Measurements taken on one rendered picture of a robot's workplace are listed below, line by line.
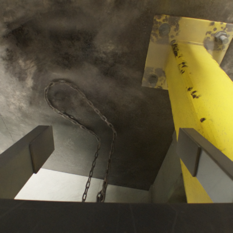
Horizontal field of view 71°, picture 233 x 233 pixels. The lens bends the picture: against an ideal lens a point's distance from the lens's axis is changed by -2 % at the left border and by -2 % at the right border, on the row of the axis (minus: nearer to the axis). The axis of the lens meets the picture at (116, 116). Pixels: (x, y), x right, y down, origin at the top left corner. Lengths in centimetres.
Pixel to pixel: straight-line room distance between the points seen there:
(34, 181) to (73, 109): 64
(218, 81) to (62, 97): 58
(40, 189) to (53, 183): 8
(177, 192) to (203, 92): 37
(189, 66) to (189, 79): 6
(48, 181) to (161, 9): 110
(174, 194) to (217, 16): 54
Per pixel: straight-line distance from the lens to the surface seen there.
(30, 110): 89
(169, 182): 80
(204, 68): 41
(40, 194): 119
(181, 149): 16
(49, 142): 16
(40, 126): 17
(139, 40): 57
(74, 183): 118
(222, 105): 30
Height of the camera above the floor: 55
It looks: 49 degrees down
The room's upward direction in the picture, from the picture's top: 167 degrees counter-clockwise
